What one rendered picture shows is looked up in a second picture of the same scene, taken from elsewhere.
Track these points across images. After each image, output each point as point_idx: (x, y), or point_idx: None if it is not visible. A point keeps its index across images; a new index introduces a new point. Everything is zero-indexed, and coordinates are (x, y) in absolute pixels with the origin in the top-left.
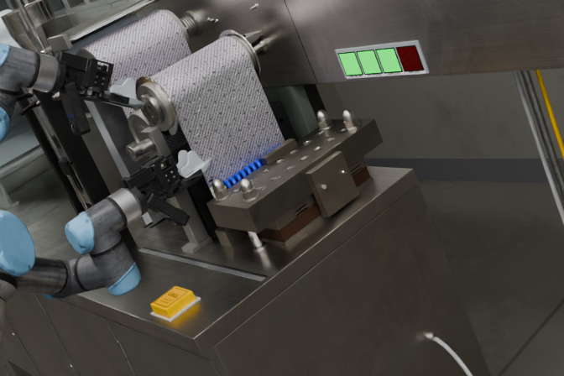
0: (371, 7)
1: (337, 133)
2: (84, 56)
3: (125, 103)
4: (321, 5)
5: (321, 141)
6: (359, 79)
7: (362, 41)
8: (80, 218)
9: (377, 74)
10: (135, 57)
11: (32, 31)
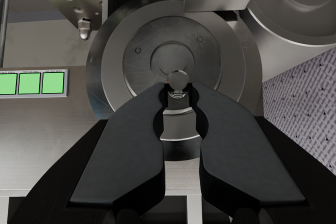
0: (4, 130)
1: (89, 17)
2: None
3: (91, 129)
4: (63, 138)
5: (88, 7)
6: (54, 68)
7: (31, 101)
8: None
9: (26, 72)
10: (321, 160)
11: None
